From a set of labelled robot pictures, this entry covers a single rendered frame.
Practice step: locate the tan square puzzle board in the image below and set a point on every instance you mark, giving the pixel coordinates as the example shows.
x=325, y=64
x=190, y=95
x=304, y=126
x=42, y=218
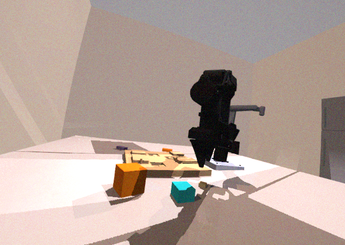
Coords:
x=180, y=166

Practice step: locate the orange cube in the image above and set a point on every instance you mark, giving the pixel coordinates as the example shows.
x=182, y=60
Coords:
x=129, y=179

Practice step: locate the teal cube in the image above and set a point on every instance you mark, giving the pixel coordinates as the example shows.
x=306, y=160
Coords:
x=182, y=191

